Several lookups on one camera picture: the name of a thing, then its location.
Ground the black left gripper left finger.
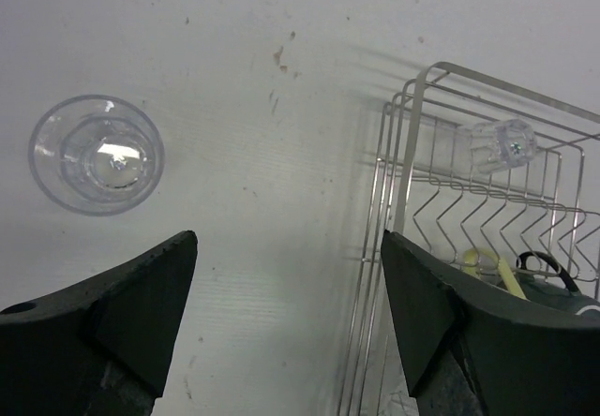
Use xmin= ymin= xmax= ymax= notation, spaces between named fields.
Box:
xmin=1 ymin=230 xmax=197 ymax=415

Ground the clear faceted glass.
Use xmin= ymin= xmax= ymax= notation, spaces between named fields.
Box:
xmin=27 ymin=95 xmax=165 ymax=216

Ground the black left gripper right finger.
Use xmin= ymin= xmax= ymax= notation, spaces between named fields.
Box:
xmin=381 ymin=231 xmax=599 ymax=415

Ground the dark grey ceramic mug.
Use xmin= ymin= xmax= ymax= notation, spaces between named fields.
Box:
xmin=498 ymin=251 xmax=599 ymax=321

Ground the metal wire dish rack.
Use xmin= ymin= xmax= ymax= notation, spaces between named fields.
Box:
xmin=337 ymin=62 xmax=599 ymax=415

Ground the yellow-green ceramic mug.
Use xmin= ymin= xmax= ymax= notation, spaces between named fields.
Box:
xmin=462 ymin=247 xmax=527 ymax=300

